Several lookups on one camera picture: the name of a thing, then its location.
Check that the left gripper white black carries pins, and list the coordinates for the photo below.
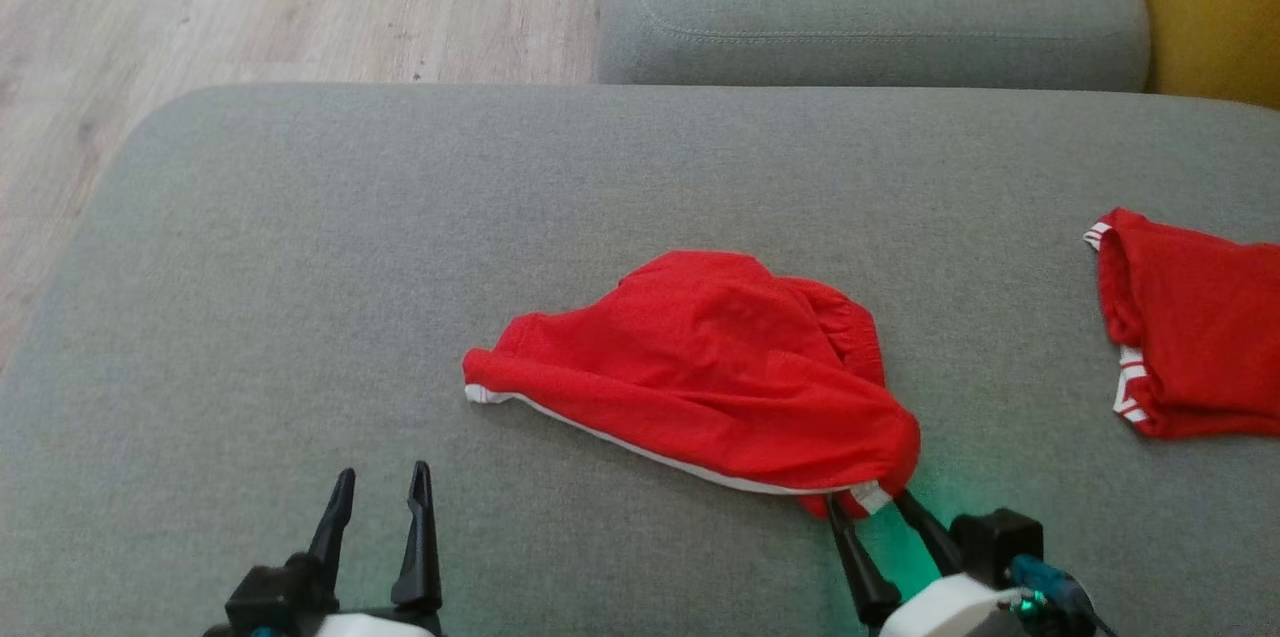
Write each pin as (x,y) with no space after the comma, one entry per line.
(280,602)

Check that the large grey sofa seat cushion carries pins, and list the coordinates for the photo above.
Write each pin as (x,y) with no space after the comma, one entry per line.
(400,267)

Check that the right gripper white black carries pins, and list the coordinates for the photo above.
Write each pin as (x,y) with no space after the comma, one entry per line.
(970,597)

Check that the red mesh shorts white stripe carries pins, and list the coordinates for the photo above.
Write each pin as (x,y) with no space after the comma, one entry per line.
(720,377)

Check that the red jersey with number 23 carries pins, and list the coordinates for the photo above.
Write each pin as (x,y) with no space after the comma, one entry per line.
(1200,337)

